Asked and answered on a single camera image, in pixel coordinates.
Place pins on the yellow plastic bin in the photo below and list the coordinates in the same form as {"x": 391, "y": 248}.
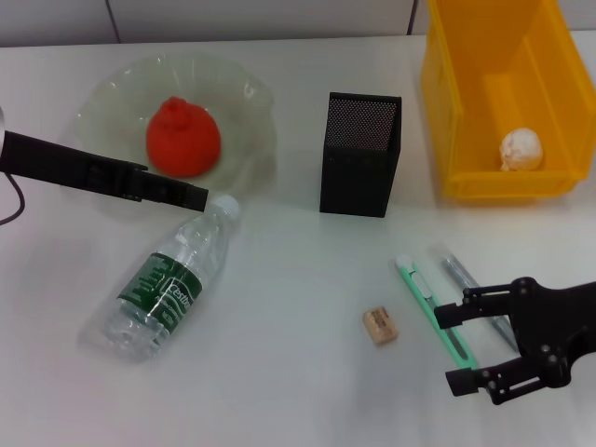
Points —
{"x": 470, "y": 116}

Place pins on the white paper ball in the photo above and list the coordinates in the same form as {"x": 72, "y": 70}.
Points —
{"x": 521, "y": 150}

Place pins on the green glass fruit plate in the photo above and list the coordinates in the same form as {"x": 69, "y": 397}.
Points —
{"x": 116, "y": 107}

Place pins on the beige eraser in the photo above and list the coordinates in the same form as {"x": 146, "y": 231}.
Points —
{"x": 381, "y": 326}

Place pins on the grey marker pen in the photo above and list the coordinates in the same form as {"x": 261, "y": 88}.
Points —
{"x": 458, "y": 272}

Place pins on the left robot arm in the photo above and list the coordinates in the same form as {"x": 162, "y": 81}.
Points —
{"x": 2, "y": 121}

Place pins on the green utility knife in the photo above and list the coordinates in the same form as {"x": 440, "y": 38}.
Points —
{"x": 416, "y": 286}

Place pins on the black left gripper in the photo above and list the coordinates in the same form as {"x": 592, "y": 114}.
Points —
{"x": 56, "y": 163}

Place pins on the black mesh pen holder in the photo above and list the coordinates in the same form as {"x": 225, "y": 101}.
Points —
{"x": 356, "y": 158}

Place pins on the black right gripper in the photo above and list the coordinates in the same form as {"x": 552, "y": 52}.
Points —
{"x": 554, "y": 321}

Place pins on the orange fruit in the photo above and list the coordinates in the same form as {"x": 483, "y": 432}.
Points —
{"x": 184, "y": 139}

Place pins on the clear green-label water bottle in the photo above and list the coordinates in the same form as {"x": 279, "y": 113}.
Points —
{"x": 172, "y": 279}

